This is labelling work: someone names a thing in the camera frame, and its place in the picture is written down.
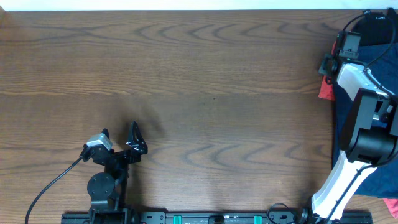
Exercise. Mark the pink red garment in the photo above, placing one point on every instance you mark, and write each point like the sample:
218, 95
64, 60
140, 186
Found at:
326, 89

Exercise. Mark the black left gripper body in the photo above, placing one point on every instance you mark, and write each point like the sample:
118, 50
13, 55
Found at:
125, 161

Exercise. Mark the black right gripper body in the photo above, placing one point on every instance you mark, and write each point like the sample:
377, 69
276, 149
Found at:
324, 63

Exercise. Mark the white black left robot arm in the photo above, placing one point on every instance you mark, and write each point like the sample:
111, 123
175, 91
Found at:
107, 189

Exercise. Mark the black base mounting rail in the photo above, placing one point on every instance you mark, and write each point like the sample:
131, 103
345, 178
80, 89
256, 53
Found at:
283, 217

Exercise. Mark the black garment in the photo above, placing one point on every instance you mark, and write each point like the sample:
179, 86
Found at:
376, 29

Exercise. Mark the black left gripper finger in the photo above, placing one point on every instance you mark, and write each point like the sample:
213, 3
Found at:
135, 139
105, 132

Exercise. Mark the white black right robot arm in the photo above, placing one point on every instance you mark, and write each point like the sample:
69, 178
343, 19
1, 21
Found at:
368, 139

